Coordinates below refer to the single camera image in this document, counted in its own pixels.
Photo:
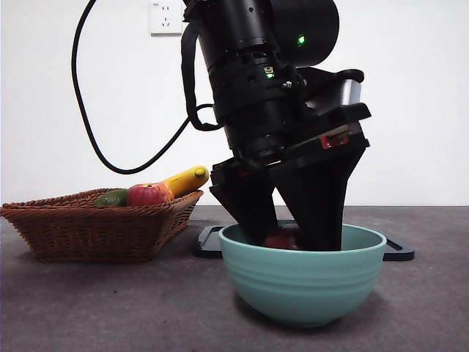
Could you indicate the white wall socket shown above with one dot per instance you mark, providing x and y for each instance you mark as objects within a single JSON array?
[{"x": 165, "y": 22}]

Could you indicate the dark teal rectangular tray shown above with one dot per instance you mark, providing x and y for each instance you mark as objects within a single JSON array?
[{"x": 209, "y": 245}]

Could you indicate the red yellow apple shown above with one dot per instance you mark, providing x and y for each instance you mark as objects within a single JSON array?
[{"x": 146, "y": 195}]

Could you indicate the yellow banana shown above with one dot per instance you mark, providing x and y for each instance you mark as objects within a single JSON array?
[{"x": 185, "y": 179}]

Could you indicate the teal ribbed bowl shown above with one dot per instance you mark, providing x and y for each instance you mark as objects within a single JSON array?
[{"x": 300, "y": 286}]

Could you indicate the green avocado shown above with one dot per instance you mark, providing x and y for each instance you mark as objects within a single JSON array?
[{"x": 110, "y": 198}]

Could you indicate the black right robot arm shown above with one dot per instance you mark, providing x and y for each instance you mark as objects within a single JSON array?
[{"x": 249, "y": 55}]

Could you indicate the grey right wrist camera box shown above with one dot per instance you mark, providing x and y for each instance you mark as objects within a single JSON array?
[{"x": 350, "y": 91}]

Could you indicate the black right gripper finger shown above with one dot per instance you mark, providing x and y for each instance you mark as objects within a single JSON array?
[
  {"x": 318, "y": 205},
  {"x": 253, "y": 205}
]

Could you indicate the brown wicker basket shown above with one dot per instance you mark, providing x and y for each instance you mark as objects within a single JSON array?
[{"x": 99, "y": 231}]

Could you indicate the dark red plum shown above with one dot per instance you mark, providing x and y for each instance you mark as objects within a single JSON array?
[{"x": 282, "y": 241}]

